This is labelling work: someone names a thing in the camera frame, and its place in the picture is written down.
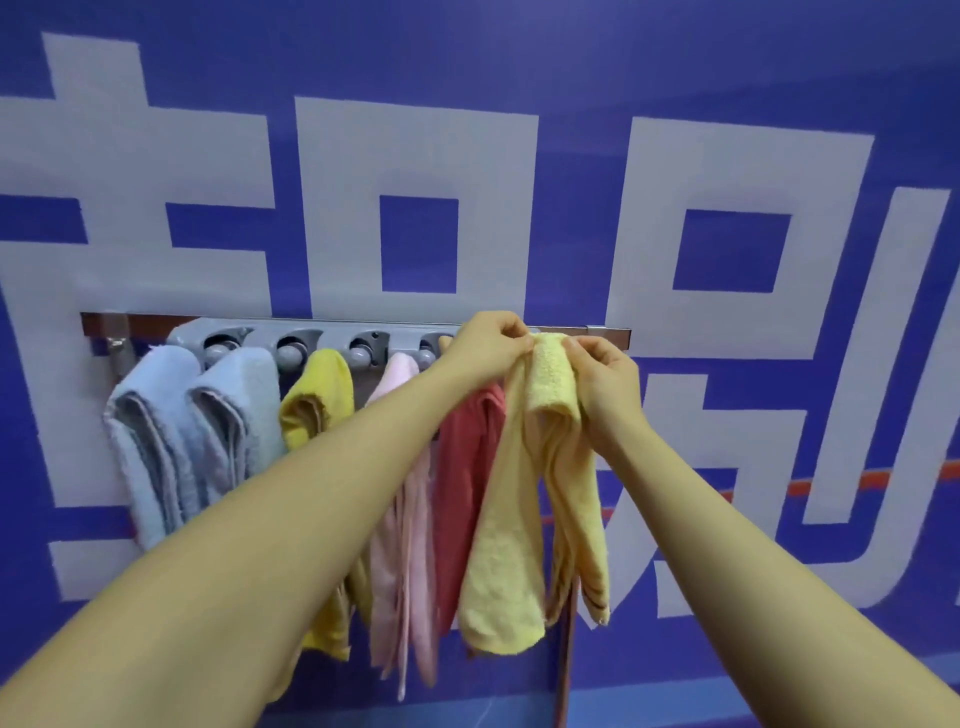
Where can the person's right hand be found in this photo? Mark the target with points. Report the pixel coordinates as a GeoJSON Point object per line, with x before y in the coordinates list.
{"type": "Point", "coordinates": [609, 382]}

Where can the person's left hand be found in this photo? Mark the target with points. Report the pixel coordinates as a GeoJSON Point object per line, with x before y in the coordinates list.
{"type": "Point", "coordinates": [484, 351]}

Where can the person's right thumb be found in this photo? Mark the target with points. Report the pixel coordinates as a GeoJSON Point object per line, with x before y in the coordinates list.
{"type": "Point", "coordinates": [574, 358]}

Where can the person's left thumb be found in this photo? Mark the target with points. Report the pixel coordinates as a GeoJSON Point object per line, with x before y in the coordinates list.
{"type": "Point", "coordinates": [519, 352]}

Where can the pale yellow towel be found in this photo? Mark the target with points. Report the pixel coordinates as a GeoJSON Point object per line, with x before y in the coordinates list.
{"type": "Point", "coordinates": [517, 525]}

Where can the person's left forearm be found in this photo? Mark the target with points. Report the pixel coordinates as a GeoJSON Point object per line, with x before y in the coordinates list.
{"type": "Point", "coordinates": [247, 555]}

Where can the person's right forearm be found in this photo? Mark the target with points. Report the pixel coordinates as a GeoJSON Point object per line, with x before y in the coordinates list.
{"type": "Point", "coordinates": [750, 577]}

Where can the coral red towel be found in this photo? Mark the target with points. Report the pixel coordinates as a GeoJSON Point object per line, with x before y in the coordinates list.
{"type": "Point", "coordinates": [461, 480]}

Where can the grey clip holder rack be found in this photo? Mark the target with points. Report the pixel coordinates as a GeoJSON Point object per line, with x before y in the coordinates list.
{"type": "Point", "coordinates": [330, 339]}

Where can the bright yellow towel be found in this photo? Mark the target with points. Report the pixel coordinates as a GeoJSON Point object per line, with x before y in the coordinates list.
{"type": "Point", "coordinates": [319, 397]}

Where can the pink towel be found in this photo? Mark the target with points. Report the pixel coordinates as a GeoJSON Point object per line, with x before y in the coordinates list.
{"type": "Point", "coordinates": [405, 570]}

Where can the light blue towel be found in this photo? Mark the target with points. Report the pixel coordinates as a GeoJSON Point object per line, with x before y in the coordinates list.
{"type": "Point", "coordinates": [240, 420]}
{"type": "Point", "coordinates": [146, 442]}

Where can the brown wooden stick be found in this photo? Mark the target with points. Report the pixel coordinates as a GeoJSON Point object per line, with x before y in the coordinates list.
{"type": "Point", "coordinates": [564, 675]}

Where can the metal rail bracket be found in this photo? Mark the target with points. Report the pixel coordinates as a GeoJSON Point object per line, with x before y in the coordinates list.
{"type": "Point", "coordinates": [117, 345]}
{"type": "Point", "coordinates": [598, 331]}

